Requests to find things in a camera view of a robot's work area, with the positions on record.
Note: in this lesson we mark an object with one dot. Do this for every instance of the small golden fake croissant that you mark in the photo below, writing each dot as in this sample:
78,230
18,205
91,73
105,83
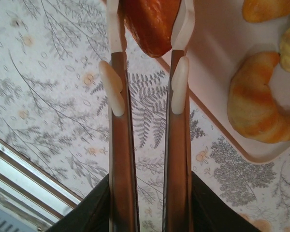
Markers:
263,10

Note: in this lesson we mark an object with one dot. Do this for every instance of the pink plastic tray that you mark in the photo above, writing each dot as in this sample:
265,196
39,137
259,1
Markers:
220,36

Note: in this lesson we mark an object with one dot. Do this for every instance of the curved pale fake croissant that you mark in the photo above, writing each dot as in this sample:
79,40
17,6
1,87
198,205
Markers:
251,104

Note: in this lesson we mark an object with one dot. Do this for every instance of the reddish brown fake pastry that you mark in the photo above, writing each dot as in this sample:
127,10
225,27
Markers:
152,26

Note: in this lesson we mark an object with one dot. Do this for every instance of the aluminium extrusion rail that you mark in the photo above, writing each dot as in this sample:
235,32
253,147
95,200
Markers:
14,169

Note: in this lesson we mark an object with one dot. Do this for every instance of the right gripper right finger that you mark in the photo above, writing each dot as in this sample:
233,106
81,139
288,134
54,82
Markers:
180,157

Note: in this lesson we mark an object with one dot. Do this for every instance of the floral patterned table mat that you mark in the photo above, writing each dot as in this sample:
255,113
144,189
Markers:
50,96

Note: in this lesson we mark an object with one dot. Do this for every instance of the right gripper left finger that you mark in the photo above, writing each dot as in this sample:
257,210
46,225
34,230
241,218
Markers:
122,157

